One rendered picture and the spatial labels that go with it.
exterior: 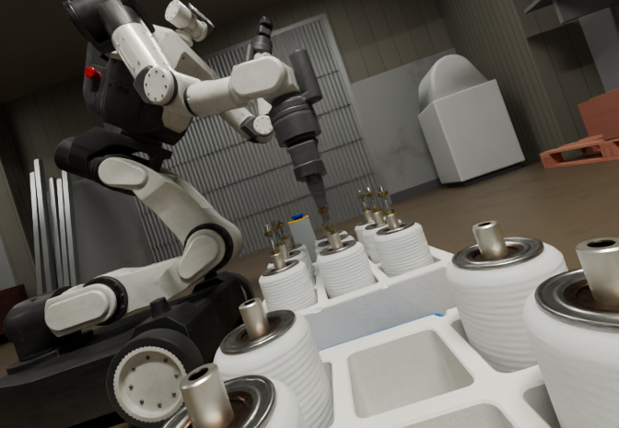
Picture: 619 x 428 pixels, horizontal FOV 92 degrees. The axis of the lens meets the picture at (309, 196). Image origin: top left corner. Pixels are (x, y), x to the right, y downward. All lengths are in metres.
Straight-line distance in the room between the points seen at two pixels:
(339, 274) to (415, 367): 0.22
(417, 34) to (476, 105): 1.46
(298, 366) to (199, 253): 0.65
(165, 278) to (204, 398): 0.79
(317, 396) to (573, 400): 0.18
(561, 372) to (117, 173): 0.98
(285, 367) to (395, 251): 0.34
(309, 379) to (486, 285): 0.17
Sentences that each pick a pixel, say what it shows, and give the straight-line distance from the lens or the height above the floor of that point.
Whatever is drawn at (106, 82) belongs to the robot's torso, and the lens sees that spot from 1.06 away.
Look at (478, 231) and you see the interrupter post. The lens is 0.32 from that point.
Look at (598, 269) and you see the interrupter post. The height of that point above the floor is 0.27.
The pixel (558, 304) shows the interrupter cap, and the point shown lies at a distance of 0.23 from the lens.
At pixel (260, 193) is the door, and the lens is 3.78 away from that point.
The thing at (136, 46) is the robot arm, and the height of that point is 0.81.
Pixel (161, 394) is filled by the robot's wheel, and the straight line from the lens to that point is 0.84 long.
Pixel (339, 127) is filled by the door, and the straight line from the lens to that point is 3.83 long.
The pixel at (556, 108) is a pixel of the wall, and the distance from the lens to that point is 3.53.
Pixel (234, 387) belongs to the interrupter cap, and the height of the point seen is 0.25.
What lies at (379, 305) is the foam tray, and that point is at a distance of 0.55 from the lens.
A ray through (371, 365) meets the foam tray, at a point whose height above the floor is 0.16.
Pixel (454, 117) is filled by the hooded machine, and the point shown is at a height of 0.68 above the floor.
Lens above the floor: 0.35
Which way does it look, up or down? 1 degrees up
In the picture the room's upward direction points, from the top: 19 degrees counter-clockwise
